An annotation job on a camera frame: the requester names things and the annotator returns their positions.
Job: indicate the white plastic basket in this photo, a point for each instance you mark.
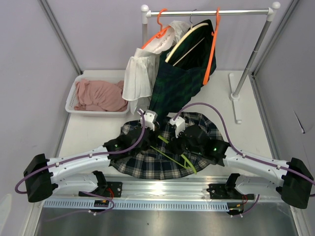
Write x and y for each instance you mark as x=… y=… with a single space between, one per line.
x=72 y=97

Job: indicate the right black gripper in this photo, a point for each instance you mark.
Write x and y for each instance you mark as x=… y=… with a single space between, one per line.
x=173 y=145

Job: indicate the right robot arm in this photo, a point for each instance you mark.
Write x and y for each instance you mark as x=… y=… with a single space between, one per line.
x=289 y=180

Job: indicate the white ruffled dress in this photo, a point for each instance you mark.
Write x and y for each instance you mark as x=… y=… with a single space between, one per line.
x=142 y=67

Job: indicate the lime green hanger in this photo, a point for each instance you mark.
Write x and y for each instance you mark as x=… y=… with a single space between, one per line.
x=186 y=164

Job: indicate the slotted cable duct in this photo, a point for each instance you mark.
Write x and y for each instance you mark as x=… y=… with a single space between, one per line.
x=138 y=205

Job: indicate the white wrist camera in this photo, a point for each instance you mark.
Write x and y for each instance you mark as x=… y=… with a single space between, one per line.
x=148 y=119
x=179 y=124

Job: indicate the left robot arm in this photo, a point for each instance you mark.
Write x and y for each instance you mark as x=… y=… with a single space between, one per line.
x=42 y=174

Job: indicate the orange hanger with dress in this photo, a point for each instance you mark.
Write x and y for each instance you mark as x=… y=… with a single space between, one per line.
x=146 y=13

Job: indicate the navy white plaid skirt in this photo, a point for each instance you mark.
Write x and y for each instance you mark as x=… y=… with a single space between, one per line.
x=152 y=165

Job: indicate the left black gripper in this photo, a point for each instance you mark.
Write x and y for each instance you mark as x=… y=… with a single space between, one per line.
x=153 y=135

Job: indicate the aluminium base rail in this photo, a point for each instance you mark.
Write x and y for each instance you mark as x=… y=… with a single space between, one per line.
x=182 y=189

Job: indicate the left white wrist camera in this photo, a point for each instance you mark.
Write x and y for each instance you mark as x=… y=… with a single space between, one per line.
x=148 y=119

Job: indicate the dark green plaid skirt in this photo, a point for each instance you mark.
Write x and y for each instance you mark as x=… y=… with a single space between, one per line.
x=181 y=71

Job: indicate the pink garment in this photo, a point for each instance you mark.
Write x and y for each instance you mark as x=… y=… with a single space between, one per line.
x=100 y=96

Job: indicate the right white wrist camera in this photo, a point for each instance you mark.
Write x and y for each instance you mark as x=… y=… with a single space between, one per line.
x=179 y=124

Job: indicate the empty orange hanger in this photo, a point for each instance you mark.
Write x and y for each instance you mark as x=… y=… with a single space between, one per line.
x=212 y=51

